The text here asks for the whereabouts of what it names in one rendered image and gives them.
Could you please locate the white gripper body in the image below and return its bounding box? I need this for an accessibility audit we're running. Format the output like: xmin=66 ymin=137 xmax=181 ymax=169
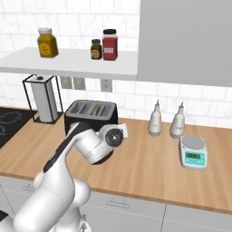
xmin=118 ymin=121 xmax=130 ymax=140

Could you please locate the bread slice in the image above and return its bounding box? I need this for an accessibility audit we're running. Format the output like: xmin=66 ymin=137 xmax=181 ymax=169
xmin=92 ymin=105 xmax=102 ymax=117

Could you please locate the black and silver toaster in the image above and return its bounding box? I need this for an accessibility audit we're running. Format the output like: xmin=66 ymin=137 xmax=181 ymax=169
xmin=63 ymin=99 xmax=120 ymax=143

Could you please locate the white bottle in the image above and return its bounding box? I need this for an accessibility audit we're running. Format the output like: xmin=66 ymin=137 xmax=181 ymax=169
xmin=147 ymin=99 xmax=164 ymax=138
xmin=169 ymin=101 xmax=187 ymax=140

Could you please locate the white kitchen scale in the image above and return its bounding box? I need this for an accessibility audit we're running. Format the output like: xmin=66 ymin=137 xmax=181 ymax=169
xmin=178 ymin=134 xmax=209 ymax=171

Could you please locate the grey drawer front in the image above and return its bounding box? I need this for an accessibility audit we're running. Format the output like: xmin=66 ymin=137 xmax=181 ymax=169
xmin=88 ymin=189 xmax=168 ymax=218
xmin=163 ymin=203 xmax=232 ymax=232
xmin=0 ymin=175 xmax=40 ymax=198

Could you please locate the small brown jar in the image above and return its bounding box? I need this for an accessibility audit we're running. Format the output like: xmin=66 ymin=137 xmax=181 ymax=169
xmin=90 ymin=38 xmax=103 ymax=61

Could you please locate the white paper towel roll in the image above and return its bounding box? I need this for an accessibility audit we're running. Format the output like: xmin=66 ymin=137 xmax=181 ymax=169
xmin=30 ymin=75 xmax=59 ymax=123

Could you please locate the red jar with black lid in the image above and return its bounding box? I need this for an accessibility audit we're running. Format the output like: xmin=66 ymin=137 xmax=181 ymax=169
xmin=101 ymin=28 xmax=119 ymax=62

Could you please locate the grey cupboard door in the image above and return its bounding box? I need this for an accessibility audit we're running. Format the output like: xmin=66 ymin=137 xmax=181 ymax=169
xmin=81 ymin=205 xmax=166 ymax=232

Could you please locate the black hob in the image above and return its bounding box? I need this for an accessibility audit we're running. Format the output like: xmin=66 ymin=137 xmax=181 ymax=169
xmin=0 ymin=106 xmax=39 ymax=150

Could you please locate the yellow jar with white lid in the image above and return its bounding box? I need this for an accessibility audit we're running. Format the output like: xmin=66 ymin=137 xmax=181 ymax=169
xmin=36 ymin=27 xmax=60 ymax=59

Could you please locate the white wall socket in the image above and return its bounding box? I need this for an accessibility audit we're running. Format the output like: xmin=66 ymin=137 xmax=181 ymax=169
xmin=100 ymin=78 xmax=113 ymax=93

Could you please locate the grey wall socket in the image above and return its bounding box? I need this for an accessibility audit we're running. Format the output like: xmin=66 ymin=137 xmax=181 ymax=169
xmin=72 ymin=77 xmax=87 ymax=92
xmin=60 ymin=76 xmax=73 ymax=91

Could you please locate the grey drawer handle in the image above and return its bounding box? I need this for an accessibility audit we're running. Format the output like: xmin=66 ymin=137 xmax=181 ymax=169
xmin=20 ymin=183 xmax=38 ymax=192
xmin=105 ymin=198 xmax=131 ymax=210

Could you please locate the white wall shelf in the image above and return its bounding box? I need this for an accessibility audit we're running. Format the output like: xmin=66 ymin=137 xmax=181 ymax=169
xmin=0 ymin=46 xmax=140 ymax=82

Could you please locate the black wire paper towel holder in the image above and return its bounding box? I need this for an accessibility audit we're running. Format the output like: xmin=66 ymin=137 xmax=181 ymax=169
xmin=22 ymin=73 xmax=64 ymax=125

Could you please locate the grey wall cupboard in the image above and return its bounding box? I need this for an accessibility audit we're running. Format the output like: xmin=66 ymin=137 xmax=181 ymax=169
xmin=136 ymin=0 xmax=232 ymax=89

